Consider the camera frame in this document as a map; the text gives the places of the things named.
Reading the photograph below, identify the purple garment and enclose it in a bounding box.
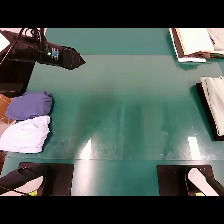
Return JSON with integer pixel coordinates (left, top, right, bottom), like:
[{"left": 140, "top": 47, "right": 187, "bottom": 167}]
[{"left": 5, "top": 91, "right": 54, "bottom": 121}]

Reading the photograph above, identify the white garment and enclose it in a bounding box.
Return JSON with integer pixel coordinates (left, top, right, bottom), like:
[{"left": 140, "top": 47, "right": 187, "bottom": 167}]
[
  {"left": 0, "top": 114, "right": 52, "bottom": 155},
  {"left": 175, "top": 28, "right": 216, "bottom": 56},
  {"left": 199, "top": 76, "right": 224, "bottom": 136}
]

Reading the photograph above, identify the black garment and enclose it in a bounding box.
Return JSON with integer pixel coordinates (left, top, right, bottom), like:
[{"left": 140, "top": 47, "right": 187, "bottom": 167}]
[{"left": 195, "top": 82, "right": 224, "bottom": 142}]

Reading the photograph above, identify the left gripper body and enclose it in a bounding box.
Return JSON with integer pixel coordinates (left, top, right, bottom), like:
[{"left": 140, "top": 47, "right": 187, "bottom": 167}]
[{"left": 40, "top": 42, "right": 77, "bottom": 70}]

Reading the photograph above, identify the beige garment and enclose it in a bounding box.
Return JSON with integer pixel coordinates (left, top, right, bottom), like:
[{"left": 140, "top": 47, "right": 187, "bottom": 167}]
[{"left": 206, "top": 28, "right": 224, "bottom": 52}]

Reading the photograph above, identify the black cable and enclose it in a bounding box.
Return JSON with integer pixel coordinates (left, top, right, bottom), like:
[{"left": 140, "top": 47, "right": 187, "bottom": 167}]
[{"left": 0, "top": 28, "right": 27, "bottom": 65}]

